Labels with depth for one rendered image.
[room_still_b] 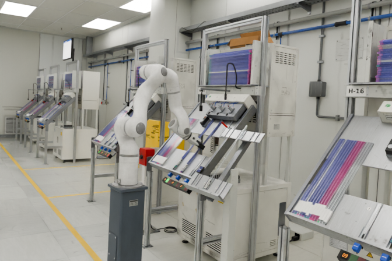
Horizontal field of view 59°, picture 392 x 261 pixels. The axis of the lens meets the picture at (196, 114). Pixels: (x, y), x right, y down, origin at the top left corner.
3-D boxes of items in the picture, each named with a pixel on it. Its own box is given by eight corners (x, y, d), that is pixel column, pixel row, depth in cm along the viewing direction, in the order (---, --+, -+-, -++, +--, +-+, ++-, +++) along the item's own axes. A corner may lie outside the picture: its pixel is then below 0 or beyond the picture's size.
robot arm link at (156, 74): (129, 138, 221) (144, 141, 210) (114, 131, 213) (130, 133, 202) (157, 70, 234) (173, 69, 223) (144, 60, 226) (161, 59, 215)
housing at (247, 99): (253, 115, 259) (243, 101, 253) (213, 111, 300) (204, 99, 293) (259, 107, 262) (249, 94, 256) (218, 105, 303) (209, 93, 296)
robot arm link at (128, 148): (126, 157, 207) (128, 117, 206) (109, 153, 220) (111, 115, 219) (142, 156, 216) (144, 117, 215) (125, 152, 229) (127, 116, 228)
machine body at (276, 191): (226, 275, 251) (231, 190, 249) (175, 240, 308) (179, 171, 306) (287, 256, 288) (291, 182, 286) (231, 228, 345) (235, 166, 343)
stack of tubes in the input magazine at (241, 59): (248, 84, 257) (250, 48, 256) (207, 85, 299) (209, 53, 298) (260, 85, 264) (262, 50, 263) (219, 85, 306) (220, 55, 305)
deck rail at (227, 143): (200, 186, 233) (195, 180, 230) (199, 185, 235) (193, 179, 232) (257, 110, 259) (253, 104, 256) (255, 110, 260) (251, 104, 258)
